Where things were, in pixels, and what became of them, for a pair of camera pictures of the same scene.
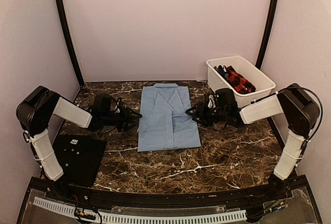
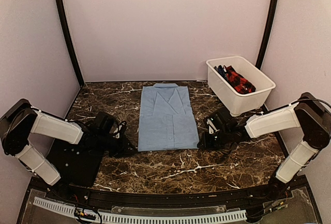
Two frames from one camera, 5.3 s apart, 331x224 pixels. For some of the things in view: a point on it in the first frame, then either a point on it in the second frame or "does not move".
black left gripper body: (114, 119) -> (115, 148)
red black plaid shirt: (238, 83) does not move
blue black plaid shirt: (220, 69) does not move
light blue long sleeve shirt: (164, 123) does not move
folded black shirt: (78, 156) does not move
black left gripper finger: (131, 119) -> (129, 149)
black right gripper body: (211, 116) -> (217, 142)
